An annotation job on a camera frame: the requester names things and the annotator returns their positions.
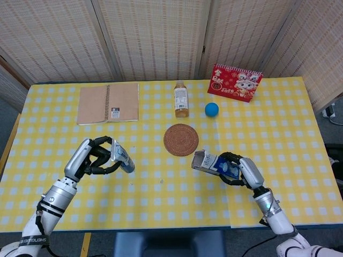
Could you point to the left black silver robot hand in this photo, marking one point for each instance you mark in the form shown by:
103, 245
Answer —
79, 158

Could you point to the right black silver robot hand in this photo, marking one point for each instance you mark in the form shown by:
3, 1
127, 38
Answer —
252, 172

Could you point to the blue white toothpaste box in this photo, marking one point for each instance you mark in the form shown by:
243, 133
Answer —
209, 163

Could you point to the blue white toothpaste tube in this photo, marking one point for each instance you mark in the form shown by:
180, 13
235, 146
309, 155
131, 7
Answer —
123, 158

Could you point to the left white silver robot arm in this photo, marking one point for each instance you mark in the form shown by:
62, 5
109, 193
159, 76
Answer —
53, 203

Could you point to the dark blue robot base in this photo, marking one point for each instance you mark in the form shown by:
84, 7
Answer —
168, 245

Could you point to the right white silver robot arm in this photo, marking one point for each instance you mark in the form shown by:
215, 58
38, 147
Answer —
270, 211

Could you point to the yellow white checked tablecloth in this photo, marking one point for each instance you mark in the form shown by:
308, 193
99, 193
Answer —
160, 208

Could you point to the brown spiral notebook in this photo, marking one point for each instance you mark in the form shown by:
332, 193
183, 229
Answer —
92, 104

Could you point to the blue ball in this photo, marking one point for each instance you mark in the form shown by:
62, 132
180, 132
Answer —
212, 109

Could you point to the round woven rattan coaster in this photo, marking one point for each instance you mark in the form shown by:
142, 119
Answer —
181, 139

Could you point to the yellow floor tape strip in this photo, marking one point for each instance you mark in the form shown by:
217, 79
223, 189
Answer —
85, 245

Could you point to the red desk calendar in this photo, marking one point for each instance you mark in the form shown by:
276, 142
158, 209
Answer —
230, 84

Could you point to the woven folding screen panel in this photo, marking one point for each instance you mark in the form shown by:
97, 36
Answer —
152, 40
53, 40
316, 53
241, 34
10, 88

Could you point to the white power strip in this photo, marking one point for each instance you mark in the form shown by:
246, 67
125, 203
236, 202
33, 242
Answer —
330, 110

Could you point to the yellow drink bottle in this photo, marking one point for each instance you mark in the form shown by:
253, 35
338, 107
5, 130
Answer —
181, 100

